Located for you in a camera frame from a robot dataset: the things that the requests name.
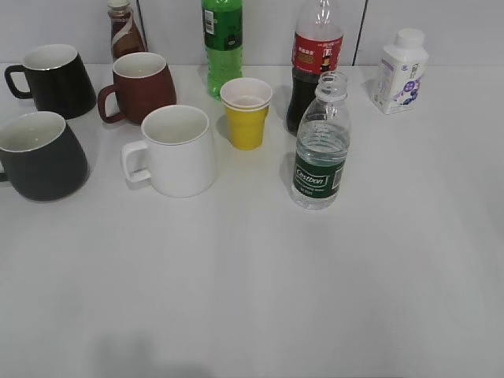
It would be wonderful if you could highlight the clear water bottle green label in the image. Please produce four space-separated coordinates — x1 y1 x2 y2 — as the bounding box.
291 70 351 210

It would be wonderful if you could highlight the dark grey mug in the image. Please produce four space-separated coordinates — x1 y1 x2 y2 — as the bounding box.
1 111 89 202

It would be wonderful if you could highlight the white mug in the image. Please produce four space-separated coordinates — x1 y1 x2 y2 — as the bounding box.
120 105 217 198

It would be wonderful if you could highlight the dark red mug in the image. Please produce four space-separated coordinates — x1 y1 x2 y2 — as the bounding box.
98 52 177 124

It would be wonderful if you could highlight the black mug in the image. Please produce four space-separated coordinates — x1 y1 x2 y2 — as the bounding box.
4 44 97 120

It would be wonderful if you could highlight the yellow paper cup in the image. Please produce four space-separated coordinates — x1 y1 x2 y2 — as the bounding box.
220 77 272 150

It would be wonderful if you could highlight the cola bottle red label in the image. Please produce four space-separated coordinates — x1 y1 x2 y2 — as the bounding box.
286 0 344 135

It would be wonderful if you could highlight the green soda bottle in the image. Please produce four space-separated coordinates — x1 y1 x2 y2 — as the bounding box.
202 0 243 99

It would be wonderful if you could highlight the brown swirl drink bottle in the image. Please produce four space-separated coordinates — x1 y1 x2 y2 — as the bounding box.
107 0 148 61

